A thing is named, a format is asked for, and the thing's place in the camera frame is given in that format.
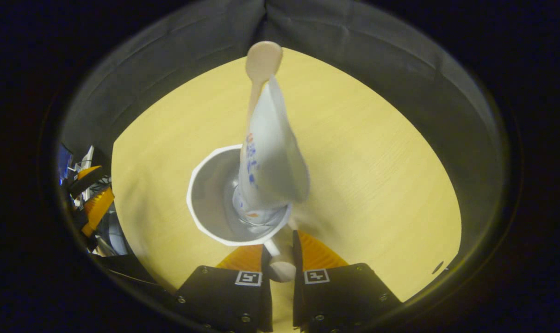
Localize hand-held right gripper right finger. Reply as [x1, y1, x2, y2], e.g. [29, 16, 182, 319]
[292, 230, 403, 333]

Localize white cup with wooden handle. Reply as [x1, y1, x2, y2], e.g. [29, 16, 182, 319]
[186, 144, 299, 284]

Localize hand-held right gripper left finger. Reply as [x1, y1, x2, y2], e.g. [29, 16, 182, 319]
[174, 244, 274, 333]

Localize white toothpaste tube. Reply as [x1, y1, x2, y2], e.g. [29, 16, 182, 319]
[232, 74, 311, 221]

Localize beige toothbrush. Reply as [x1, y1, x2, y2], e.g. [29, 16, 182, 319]
[244, 41, 284, 139]

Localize black backdrop cloth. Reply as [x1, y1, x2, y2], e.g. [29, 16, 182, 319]
[58, 0, 510, 278]

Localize light wooden desktop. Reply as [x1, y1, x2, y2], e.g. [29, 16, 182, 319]
[111, 46, 462, 332]

